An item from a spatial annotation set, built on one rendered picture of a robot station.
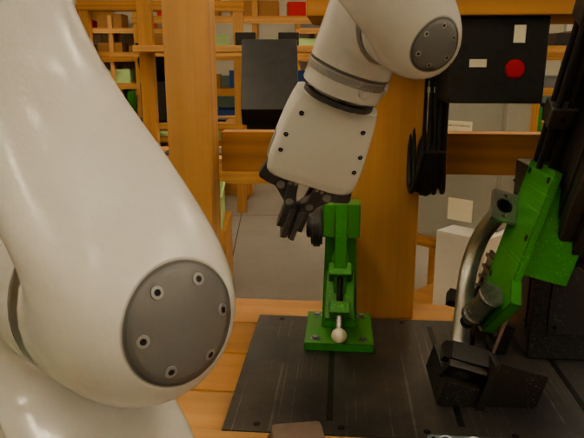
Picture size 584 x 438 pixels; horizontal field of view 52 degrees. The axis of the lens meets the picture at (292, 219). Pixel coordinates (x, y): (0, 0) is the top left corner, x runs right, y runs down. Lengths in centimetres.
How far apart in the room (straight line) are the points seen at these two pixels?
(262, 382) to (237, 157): 53
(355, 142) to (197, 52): 68
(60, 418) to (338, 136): 37
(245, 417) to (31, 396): 53
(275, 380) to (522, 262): 44
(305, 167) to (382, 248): 67
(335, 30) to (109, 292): 36
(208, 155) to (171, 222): 93
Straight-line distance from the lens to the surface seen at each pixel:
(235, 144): 135
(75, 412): 46
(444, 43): 53
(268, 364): 110
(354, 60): 58
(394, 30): 50
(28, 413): 47
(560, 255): 96
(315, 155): 63
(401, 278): 131
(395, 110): 123
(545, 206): 92
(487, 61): 115
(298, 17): 777
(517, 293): 93
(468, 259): 107
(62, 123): 34
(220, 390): 107
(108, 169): 34
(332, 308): 110
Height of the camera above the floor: 142
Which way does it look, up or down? 14 degrees down
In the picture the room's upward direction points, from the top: straight up
